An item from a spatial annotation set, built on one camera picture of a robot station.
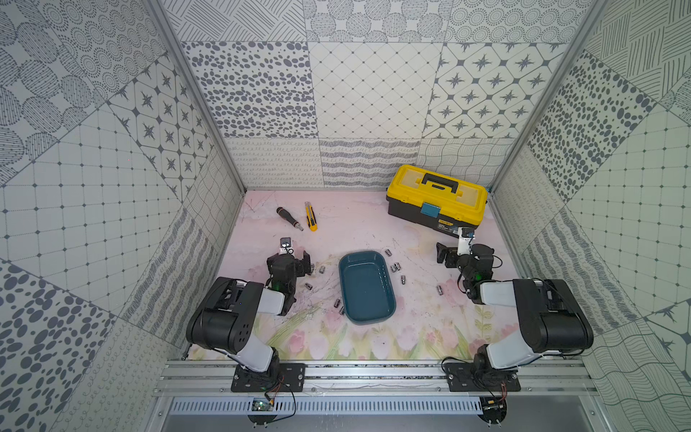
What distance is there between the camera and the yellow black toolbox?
0.96 metres

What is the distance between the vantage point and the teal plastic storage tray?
0.88 m

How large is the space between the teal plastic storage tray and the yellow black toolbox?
232 mm
